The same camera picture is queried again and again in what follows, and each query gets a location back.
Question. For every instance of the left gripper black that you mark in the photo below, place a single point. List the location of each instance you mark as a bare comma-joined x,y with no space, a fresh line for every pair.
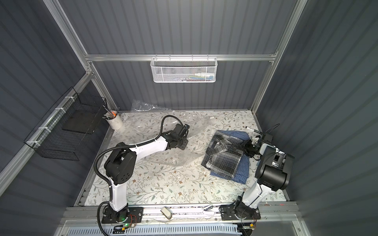
183,134

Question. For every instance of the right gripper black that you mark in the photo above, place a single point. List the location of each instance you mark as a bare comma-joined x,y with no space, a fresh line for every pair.
251,148

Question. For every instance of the blue checked shirt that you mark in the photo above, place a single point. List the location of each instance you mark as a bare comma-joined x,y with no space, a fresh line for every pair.
236,159

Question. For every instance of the black white plaid shirt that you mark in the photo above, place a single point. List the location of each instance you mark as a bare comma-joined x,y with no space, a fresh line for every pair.
224,155

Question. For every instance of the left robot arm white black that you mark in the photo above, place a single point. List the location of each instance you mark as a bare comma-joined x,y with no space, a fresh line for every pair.
116,165

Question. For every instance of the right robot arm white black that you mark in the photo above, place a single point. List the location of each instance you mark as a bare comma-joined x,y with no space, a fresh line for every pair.
273,173

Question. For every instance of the black marker pen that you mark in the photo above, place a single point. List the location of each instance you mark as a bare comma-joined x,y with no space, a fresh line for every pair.
254,130

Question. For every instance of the white pen cup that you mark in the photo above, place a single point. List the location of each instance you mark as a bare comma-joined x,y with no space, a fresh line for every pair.
115,123

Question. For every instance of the white bottle in basket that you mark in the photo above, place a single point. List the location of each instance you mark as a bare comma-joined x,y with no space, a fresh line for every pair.
205,75

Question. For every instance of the black foam pad in basket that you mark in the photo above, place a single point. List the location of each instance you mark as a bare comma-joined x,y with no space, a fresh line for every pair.
83,122

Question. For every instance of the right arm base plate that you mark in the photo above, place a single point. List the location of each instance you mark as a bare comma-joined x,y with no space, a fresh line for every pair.
233,212

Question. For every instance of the white wire mesh basket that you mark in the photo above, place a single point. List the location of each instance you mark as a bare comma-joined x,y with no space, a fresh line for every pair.
182,70

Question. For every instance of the beige small device on rail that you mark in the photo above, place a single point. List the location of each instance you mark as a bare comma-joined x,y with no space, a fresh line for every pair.
166,212

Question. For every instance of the white clip on rail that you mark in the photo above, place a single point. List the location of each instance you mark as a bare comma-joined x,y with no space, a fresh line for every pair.
208,210

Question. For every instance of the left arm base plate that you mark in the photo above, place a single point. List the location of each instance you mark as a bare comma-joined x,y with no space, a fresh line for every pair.
126,215

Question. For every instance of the white perforated cable tray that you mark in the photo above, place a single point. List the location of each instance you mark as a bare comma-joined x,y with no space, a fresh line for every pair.
217,229

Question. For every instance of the black wire basket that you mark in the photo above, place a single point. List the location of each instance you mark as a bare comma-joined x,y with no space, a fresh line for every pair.
64,134

